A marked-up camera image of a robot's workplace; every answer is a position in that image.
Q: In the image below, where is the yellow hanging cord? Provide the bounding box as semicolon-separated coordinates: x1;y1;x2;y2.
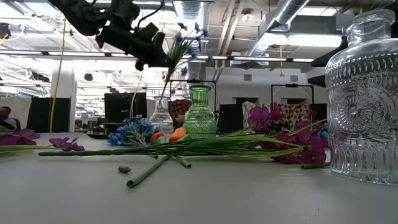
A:
279;45;285;78

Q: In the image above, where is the black monitor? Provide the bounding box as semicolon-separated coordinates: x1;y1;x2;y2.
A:
104;92;148;124

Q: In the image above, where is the tan hanging cable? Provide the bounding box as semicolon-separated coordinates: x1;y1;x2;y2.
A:
129;70;146;119

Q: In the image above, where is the brown dotted cloth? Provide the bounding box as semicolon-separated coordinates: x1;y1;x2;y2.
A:
276;102;312;131

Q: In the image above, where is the small clear glass vase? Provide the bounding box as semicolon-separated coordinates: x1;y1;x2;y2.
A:
149;95;175;138

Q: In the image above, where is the large clear embossed glass jar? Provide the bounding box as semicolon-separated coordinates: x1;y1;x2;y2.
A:
324;9;398;185

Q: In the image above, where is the white teal floral cloth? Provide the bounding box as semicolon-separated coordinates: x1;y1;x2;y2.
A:
241;101;259;136

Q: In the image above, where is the green glass vase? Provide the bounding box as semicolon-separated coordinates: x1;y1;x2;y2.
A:
182;84;218;139

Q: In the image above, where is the black ceiling-mounted device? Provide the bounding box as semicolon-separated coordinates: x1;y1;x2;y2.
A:
0;22;12;40

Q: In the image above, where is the orange artificial tulip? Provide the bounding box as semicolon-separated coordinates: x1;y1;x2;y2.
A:
126;126;189;189

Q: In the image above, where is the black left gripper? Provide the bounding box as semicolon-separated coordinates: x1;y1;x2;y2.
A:
95;23;171;72

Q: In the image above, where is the white pillar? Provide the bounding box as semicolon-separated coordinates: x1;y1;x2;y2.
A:
50;67;78;134

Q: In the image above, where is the black partition panel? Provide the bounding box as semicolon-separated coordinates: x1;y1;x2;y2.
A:
218;103;246;135
27;97;71;134
308;103;327;122

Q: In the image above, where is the purple artificial flower bunch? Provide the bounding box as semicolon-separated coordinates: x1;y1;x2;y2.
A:
0;129;85;157
198;104;329;147
37;132;330;166

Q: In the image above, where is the green artificial flower stem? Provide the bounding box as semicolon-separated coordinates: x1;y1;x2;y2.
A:
300;162;331;170

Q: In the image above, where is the sparse blue artificial flower bunch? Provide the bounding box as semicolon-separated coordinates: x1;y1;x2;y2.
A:
160;21;210;99

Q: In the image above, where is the yellow hanging cable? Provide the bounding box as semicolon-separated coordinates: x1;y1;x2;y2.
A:
49;18;67;133

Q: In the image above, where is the red patterned cloth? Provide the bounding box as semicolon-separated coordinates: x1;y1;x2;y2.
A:
169;98;192;129

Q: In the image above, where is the silver ventilation duct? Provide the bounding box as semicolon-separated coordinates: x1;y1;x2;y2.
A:
173;0;212;82
247;0;312;58

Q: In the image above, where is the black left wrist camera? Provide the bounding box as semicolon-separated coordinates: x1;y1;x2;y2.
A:
136;21;160;43

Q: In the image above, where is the person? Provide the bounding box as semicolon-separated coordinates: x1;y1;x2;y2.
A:
0;106;22;133

